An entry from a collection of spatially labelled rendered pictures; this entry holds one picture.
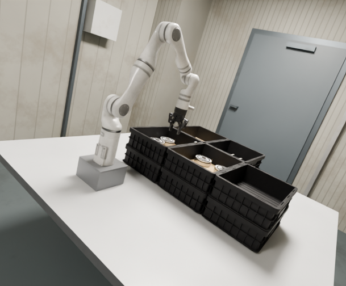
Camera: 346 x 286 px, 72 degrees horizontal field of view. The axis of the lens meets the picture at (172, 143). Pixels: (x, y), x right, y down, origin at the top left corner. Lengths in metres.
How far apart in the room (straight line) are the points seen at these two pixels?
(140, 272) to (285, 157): 3.09
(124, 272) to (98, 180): 0.46
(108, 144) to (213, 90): 3.14
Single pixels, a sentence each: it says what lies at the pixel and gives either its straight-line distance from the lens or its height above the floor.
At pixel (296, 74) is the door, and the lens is 3.71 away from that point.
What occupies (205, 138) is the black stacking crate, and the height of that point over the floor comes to 0.86.
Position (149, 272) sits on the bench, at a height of 0.70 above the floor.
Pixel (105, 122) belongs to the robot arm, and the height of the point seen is 1.01.
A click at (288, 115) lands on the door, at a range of 3.67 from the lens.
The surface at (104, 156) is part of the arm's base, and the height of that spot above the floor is 0.85.
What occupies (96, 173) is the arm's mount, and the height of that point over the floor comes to 0.78.
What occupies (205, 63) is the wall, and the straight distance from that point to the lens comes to 4.25.
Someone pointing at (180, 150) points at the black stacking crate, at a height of 0.91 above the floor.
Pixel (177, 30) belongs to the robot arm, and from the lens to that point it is 1.20.
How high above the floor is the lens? 1.32
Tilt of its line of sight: 17 degrees down
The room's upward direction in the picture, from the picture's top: 17 degrees clockwise
